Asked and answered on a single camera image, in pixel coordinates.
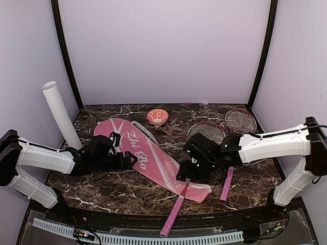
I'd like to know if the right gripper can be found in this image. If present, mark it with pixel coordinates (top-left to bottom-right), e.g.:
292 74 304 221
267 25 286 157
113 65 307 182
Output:
176 156 218 184

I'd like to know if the red white patterned bowl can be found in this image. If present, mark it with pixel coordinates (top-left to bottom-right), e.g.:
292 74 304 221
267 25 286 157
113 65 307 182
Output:
147 109 169 126

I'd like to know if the pink racket bag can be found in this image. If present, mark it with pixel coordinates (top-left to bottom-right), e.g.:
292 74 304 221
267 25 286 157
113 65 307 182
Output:
94 118 212 203

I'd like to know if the red badminton racket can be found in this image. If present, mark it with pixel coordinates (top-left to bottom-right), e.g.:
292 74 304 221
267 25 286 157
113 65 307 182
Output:
160 122 225 237
219 109 257 203

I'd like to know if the white cable tray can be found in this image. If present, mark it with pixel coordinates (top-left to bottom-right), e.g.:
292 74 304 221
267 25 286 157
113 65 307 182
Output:
32 218 244 244

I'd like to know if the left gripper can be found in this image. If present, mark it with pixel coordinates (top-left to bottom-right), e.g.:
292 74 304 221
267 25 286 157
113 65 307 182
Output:
92 151 137 172

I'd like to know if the right black frame post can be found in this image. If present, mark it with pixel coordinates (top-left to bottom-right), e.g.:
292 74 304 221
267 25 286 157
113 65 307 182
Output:
247 0 278 110

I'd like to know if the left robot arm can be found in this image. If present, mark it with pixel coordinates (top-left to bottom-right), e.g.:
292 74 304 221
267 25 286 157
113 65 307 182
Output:
1 130 137 223

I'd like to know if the white shuttlecock tube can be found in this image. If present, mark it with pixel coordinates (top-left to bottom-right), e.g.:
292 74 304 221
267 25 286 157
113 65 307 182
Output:
41 81 82 150

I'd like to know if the left black frame post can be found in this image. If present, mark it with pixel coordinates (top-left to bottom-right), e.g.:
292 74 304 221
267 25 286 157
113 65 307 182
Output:
51 0 84 110

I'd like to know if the black frame post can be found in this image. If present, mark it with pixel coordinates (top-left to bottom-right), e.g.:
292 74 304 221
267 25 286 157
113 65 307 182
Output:
247 0 278 110
51 0 84 110

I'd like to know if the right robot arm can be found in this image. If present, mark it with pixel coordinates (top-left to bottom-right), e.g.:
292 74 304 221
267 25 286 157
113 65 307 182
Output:
177 117 326 222

